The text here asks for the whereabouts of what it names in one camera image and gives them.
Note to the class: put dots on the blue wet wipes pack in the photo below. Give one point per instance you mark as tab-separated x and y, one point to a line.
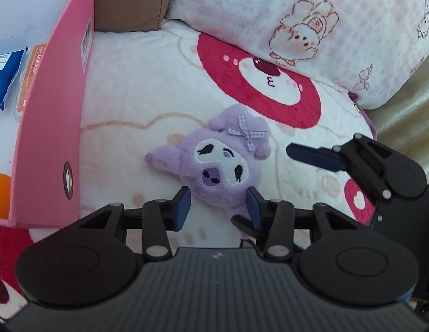
9	67

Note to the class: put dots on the brown embroidered pillow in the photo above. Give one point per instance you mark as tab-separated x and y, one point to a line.
129	15

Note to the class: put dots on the clear cotton swab box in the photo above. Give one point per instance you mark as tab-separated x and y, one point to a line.
27	77

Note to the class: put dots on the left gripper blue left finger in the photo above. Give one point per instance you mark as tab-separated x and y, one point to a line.
181	204

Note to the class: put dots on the orange makeup sponge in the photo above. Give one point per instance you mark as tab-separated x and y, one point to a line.
5	186

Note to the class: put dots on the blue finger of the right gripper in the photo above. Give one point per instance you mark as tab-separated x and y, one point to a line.
322	158

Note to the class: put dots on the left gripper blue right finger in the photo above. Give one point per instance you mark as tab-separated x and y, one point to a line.
256	205

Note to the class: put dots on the beige curtain fabric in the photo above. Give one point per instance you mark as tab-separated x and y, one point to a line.
403	122

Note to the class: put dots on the purple plush toy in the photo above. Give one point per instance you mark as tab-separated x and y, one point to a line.
220	162

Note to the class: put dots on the white pink rabbit pillow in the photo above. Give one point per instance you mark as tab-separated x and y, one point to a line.
369	48

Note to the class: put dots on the pink storage box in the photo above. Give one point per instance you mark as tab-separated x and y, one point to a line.
40	152

